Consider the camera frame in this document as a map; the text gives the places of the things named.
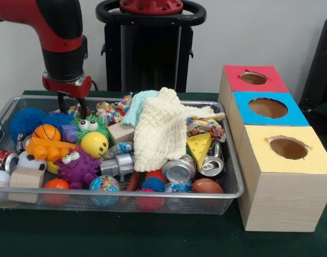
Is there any white baseball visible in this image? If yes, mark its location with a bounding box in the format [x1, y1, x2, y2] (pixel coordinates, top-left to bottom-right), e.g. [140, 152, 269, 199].
[0, 170, 11, 187]

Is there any black upright panel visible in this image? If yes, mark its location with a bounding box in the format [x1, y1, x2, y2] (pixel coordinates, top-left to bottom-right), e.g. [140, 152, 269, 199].
[299, 17, 327, 109]

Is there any wooden box with three holes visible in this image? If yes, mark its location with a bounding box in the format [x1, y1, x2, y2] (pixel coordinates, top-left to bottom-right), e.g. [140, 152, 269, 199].
[218, 64, 327, 232]

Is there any yellow cheese wedge toy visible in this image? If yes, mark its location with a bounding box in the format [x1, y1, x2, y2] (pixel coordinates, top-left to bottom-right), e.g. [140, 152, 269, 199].
[186, 132, 212, 170]

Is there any purple spiky monster toy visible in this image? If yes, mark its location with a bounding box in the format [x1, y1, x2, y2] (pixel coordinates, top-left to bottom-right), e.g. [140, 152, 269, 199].
[57, 146, 102, 190]

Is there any globe print ball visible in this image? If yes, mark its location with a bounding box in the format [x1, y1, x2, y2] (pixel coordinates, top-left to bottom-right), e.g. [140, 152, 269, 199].
[88, 175, 120, 192]

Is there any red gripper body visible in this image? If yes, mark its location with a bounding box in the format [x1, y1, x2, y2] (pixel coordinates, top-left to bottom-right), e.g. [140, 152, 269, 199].
[42, 71, 93, 100]

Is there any brown toy football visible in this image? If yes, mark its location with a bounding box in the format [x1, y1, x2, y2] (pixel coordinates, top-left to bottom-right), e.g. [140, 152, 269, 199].
[191, 178, 224, 194]

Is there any silver mesh bin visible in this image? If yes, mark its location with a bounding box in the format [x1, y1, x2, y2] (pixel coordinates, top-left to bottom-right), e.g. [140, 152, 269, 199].
[0, 95, 245, 216]

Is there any crushed silver can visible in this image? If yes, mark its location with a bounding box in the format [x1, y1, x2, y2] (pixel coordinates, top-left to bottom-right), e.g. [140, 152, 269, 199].
[161, 154, 197, 184]

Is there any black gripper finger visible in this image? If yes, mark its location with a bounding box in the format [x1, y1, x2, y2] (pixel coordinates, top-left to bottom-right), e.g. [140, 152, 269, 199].
[57, 93, 67, 115]
[77, 97, 87, 120]

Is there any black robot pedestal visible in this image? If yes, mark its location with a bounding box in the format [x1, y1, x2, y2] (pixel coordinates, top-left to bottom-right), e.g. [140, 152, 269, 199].
[95, 0, 207, 93]

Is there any orange toy building brick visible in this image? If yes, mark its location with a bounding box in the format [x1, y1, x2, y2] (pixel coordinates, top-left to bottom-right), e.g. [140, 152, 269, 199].
[25, 136, 78, 163]

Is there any cream waffle cloth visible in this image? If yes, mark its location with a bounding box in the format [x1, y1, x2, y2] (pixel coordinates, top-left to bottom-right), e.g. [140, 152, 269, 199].
[132, 87, 226, 172]

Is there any green fuzzy monster toy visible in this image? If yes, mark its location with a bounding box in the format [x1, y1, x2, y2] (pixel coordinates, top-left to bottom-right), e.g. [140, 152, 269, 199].
[71, 114, 110, 144]

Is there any light blue waffle cloth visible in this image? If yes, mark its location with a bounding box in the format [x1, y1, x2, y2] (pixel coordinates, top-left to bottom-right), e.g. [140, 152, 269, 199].
[121, 90, 160, 126]

